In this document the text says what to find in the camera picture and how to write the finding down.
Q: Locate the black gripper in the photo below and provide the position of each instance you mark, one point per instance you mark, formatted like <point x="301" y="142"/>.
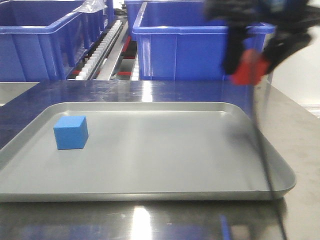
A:
<point x="291" y="17"/>

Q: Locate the red cube block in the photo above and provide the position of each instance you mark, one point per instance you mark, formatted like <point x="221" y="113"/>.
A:
<point x="252" y="67"/>

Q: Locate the blue cube block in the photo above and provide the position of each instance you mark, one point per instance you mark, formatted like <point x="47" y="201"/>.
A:
<point x="71" y="132"/>

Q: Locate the blue plastic bin right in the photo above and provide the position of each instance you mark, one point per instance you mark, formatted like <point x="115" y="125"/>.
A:
<point x="192" y="52"/>

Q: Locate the blue plastic bin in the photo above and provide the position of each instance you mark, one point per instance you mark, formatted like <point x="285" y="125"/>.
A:
<point x="45" y="39"/>
<point x="192" y="52"/>
<point x="156" y="16"/>

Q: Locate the blue plastic bin rear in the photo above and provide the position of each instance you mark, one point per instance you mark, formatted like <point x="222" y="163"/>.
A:
<point x="156" y="16"/>

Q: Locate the grey metal tray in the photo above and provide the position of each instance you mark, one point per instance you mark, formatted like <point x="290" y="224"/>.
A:
<point x="137" y="151"/>

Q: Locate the clear plastic bag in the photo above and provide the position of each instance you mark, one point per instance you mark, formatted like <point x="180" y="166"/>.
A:
<point x="91" y="6"/>

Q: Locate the blue plastic bin left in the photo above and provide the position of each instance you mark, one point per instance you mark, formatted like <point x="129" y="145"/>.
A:
<point x="45" y="39"/>

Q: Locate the roller conveyor rail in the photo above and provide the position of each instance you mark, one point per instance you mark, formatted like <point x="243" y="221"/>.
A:
<point x="93" y="64"/>

